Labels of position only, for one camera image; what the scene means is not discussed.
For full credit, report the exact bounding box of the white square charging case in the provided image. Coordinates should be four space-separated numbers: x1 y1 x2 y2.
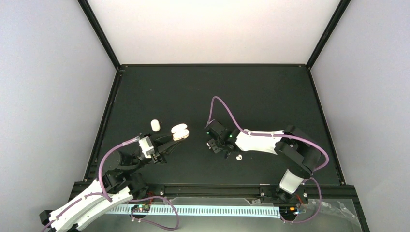
171 123 190 141

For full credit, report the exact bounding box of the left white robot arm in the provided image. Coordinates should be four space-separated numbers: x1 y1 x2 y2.
40 132 189 232

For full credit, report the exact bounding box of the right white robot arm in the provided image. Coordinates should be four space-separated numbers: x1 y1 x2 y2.
205 120 322 203

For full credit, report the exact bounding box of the white oval closed case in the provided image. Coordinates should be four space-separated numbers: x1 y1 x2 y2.
150 119 161 132

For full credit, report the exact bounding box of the left circuit board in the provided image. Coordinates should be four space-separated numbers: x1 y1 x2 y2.
131 204 151 214

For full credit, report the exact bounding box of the circuit board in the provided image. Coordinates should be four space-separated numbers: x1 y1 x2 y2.
131 204 151 214
279 207 306 215

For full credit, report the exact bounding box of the right circuit board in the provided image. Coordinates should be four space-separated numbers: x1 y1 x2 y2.
279 207 306 215

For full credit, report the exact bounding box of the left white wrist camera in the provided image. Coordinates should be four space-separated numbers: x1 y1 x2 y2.
138 136 155 159

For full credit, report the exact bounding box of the purple looped cable front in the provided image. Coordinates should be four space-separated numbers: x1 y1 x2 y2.
130 196 180 231

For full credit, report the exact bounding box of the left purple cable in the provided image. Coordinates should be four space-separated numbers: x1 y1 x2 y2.
40 136 142 232

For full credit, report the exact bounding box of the white slotted cable duct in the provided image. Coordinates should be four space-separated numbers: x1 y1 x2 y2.
107 204 280 218

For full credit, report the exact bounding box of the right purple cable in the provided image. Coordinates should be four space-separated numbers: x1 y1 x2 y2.
205 96 330 224

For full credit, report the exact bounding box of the black front rail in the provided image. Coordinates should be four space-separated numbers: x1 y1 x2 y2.
147 183 358 201

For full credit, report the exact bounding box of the black left frame post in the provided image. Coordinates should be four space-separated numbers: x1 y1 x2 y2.
78 0 121 70

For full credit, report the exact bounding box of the black frame post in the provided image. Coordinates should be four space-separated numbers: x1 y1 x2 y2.
78 0 121 70
306 0 351 70

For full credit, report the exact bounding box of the black right frame post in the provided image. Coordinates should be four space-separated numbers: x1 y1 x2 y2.
306 0 351 70

